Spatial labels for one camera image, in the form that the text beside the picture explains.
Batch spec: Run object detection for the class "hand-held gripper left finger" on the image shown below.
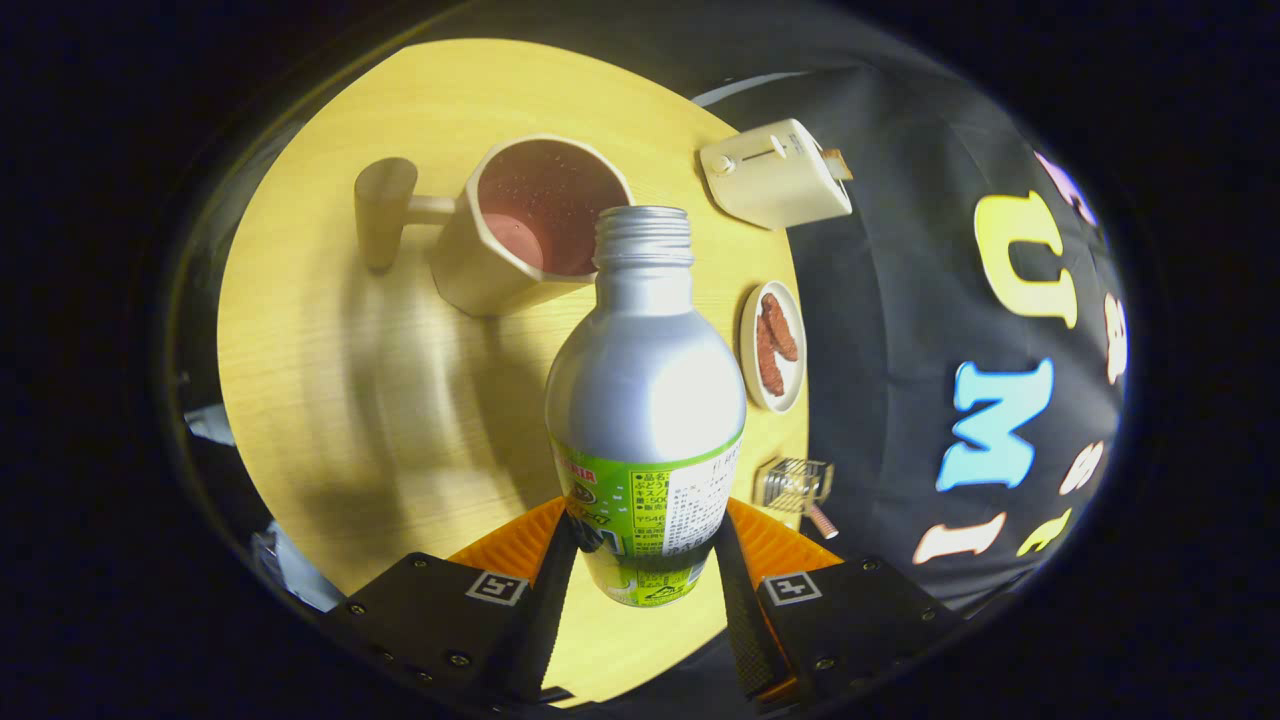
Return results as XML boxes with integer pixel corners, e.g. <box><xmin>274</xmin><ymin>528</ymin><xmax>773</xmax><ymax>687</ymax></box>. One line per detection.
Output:
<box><xmin>338</xmin><ymin>497</ymin><xmax>580</xmax><ymax>703</ymax></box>

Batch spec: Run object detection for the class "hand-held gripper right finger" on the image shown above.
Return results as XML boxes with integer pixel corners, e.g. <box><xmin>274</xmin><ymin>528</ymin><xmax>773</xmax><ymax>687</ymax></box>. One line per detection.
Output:
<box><xmin>713</xmin><ymin>497</ymin><xmax>967</xmax><ymax>707</ymax></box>

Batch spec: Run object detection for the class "brown meat piece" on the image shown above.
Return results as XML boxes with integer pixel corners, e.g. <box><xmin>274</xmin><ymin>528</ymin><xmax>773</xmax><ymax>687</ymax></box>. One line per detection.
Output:
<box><xmin>764</xmin><ymin>292</ymin><xmax>800</xmax><ymax>363</ymax></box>
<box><xmin>756</xmin><ymin>315</ymin><xmax>786</xmax><ymax>397</ymax></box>

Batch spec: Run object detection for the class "white round plate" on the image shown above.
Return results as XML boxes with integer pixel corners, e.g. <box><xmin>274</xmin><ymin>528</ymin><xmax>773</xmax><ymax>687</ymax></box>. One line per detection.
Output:
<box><xmin>738</xmin><ymin>280</ymin><xmax>809</xmax><ymax>415</ymax></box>

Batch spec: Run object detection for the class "metal wire holder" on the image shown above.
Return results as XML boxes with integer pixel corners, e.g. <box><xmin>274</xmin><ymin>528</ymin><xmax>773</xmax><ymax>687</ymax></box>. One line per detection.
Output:
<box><xmin>752</xmin><ymin>456</ymin><xmax>836</xmax><ymax>517</ymax></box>

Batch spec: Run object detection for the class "beige wooden cup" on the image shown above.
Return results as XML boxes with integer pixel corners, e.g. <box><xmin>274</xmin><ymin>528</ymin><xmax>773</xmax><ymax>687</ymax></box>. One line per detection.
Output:
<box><xmin>354</xmin><ymin>134</ymin><xmax>637</xmax><ymax>319</ymax></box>

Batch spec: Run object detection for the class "white toaster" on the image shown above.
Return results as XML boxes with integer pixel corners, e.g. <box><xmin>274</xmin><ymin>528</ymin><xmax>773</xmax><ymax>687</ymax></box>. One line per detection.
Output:
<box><xmin>698</xmin><ymin>118</ymin><xmax>854</xmax><ymax>232</ymax></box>

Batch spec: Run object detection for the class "wooden table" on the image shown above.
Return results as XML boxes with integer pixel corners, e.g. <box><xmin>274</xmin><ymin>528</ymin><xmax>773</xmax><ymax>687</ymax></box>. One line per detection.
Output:
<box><xmin>215</xmin><ymin>38</ymin><xmax>811</xmax><ymax>707</ymax></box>

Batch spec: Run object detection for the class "silver bottle with green label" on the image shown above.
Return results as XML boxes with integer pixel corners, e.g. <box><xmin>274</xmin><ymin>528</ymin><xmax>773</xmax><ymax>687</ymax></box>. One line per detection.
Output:
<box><xmin>545</xmin><ymin>205</ymin><xmax>749</xmax><ymax>609</ymax></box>

